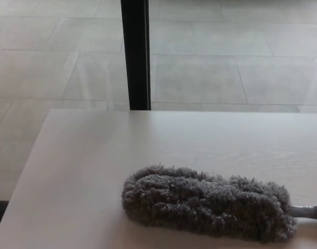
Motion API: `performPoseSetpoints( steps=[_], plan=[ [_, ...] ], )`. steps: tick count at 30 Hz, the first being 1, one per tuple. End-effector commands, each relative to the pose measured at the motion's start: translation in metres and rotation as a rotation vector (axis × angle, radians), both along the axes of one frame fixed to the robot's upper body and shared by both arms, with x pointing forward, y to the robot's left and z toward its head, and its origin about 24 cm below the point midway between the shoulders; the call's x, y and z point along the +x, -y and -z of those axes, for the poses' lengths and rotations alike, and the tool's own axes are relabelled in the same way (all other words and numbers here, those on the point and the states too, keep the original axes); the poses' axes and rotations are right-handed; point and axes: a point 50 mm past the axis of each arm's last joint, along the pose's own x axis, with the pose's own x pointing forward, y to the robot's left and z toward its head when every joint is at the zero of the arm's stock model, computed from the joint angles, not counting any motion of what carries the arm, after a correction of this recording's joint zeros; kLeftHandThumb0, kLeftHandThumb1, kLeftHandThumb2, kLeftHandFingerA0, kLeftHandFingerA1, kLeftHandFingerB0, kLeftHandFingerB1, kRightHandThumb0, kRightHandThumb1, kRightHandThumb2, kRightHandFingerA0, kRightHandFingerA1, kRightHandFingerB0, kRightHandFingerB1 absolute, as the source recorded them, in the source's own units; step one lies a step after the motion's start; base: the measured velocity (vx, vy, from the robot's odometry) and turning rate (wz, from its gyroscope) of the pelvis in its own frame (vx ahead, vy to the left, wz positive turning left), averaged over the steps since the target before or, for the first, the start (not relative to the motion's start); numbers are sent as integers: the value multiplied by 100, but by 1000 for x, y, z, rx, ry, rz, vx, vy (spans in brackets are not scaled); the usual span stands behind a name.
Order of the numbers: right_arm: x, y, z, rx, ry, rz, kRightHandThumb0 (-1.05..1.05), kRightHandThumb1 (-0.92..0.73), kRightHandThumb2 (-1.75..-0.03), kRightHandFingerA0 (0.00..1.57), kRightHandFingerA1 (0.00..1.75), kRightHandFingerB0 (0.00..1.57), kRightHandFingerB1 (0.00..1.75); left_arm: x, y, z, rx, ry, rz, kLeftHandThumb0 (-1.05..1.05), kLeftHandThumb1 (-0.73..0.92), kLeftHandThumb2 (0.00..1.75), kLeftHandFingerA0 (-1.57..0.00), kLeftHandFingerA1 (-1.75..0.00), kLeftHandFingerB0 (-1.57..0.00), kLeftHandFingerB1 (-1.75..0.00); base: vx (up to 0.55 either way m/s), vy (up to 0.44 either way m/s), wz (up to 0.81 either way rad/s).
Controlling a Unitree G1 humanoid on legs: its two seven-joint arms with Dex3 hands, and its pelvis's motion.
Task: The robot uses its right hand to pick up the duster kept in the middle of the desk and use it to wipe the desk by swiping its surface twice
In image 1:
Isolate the grey fluffy microfibre duster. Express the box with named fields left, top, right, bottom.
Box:
left=121, top=163, right=317, bottom=243

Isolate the black vertical window frame post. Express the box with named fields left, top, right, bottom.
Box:
left=120, top=0, right=152, bottom=111

